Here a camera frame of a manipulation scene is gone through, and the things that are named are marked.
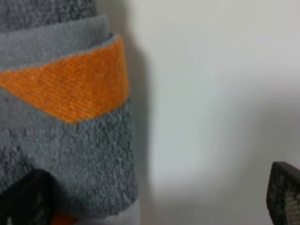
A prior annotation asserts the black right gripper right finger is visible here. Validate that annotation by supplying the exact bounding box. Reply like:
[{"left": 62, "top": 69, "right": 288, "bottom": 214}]
[{"left": 266, "top": 162, "right": 300, "bottom": 225}]

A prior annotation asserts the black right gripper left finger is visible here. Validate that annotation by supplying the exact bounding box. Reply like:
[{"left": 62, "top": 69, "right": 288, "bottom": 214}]
[{"left": 0, "top": 170, "right": 54, "bottom": 225}]

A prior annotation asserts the grey towel with orange pattern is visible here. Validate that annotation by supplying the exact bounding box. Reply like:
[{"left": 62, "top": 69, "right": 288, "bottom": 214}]
[{"left": 0, "top": 0, "right": 140, "bottom": 225}]

